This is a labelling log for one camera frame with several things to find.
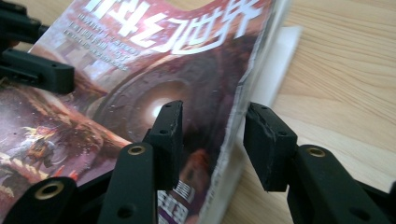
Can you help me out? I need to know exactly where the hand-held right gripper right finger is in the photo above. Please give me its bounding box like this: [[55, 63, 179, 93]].
[[243, 102, 394, 224]]

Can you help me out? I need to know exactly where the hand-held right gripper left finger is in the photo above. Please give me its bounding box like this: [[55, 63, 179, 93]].
[[97, 100, 185, 224]]

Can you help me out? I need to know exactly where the white expandable book rack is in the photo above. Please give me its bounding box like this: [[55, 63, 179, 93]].
[[236, 25, 304, 147]]

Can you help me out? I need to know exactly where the red glossy magazine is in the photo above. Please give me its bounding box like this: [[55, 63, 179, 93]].
[[0, 0, 292, 224]]

